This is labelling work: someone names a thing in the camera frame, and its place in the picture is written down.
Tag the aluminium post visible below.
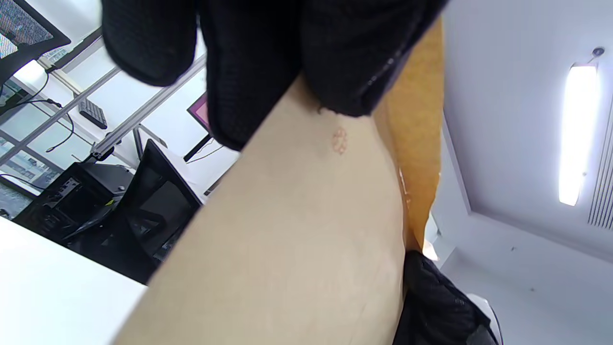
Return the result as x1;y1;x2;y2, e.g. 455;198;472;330
0;67;120;154

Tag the tangle of black cables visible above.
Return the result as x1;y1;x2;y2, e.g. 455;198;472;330
0;72;76;155

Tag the black computer tower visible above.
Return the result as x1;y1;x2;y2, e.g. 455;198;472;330
13;162;136;246

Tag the grey hand controller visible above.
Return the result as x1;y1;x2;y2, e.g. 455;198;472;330
465;292;504;345

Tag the black keypad device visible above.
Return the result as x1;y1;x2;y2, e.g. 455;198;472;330
78;98;108;130

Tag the monitor with pink screen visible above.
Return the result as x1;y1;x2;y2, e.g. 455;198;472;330
187;91;215;137

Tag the person's right hand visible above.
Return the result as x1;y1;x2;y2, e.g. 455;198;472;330
393;249;485;345

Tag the aluminium profile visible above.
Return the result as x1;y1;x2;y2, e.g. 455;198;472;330
90;55;207;161

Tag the brown paper envelope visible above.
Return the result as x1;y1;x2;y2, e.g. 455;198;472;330
111;17;447;345

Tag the long ceiling light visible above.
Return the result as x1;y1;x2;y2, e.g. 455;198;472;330
558;62;600;207

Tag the ceiling air vent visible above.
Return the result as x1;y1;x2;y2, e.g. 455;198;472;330
587;137;613;231

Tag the person's left hand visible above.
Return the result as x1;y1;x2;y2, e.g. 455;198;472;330
101;0;450;150

